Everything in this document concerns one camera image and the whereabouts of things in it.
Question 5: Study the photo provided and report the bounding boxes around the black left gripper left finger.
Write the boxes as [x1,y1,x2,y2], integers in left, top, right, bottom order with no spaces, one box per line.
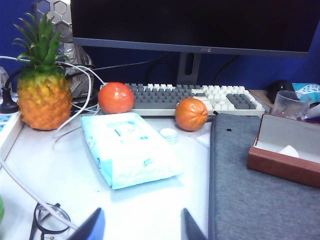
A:
[66,207,106,240]

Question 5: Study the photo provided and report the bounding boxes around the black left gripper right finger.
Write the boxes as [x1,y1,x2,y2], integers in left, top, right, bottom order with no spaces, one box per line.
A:
[180,207,208,240]

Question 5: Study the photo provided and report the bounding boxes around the brown leather glasses case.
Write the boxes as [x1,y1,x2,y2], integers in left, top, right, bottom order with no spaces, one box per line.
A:
[246,112,320,190]

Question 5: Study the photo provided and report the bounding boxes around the grey fabric laptop sleeve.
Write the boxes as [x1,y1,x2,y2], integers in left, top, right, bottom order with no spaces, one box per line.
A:
[208,112,320,240]

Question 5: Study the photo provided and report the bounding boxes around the light blue wet wipes pack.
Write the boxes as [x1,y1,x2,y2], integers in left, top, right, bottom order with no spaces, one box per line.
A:
[79,111,185,190]

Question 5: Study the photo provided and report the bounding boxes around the green object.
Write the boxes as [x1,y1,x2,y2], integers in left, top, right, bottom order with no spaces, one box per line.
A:
[0,196,6,224]

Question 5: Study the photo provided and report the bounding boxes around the small white bottle cap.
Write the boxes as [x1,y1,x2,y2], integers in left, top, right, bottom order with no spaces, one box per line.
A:
[159,128,180,145]

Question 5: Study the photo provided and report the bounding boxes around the ribbed orange tangerine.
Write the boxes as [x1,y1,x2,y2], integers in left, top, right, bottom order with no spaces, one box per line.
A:
[174,97,209,132]

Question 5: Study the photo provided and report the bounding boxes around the white power strip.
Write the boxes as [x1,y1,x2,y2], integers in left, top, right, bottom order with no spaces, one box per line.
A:
[0,111,26,162]

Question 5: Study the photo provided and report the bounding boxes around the shiny red-orange round fruit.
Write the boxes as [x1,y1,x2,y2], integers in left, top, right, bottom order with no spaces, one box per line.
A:
[97,81,135,115]

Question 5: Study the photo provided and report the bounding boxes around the white and grey keyboard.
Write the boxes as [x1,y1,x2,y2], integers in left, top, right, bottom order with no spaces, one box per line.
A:
[99,82,266,117]

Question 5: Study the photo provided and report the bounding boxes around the plastic pineapple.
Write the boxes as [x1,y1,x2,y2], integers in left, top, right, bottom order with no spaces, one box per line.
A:
[12,11,74,131]

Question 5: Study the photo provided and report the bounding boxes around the black power plug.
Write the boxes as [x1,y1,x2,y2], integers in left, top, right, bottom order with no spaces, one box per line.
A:
[0,86,20,114]

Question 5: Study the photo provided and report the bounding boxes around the clear plastic cup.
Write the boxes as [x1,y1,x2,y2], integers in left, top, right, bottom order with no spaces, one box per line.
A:
[271,90,313,121]

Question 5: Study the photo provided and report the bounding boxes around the black computer mouse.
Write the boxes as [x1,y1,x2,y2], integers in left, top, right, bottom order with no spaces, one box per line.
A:
[267,79,296,104]

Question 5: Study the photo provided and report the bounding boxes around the teal and white packet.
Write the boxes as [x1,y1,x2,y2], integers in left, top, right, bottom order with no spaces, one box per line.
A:
[291,82,320,96]

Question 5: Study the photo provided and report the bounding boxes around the black computer monitor with stand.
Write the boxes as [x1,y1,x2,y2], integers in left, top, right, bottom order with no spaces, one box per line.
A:
[70,0,320,85]

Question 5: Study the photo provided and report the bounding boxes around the silver hexagon-pattern object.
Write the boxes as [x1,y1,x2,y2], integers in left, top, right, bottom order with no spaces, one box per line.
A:
[31,0,95,99]

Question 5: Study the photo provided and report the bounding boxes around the black round-frame eyeglasses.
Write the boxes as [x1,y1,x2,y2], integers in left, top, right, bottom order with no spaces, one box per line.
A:
[28,202,72,240]

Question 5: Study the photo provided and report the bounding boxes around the thick white cable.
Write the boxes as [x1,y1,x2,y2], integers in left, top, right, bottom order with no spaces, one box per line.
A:
[0,161,80,231]

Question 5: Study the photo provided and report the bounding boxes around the black monitor cable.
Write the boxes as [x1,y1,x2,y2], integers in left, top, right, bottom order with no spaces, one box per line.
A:
[213,55,241,85]
[145,60,179,84]
[91,52,177,74]

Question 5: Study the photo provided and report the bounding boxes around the thin white looping cable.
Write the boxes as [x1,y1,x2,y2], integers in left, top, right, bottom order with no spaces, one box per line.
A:
[0,55,106,150]

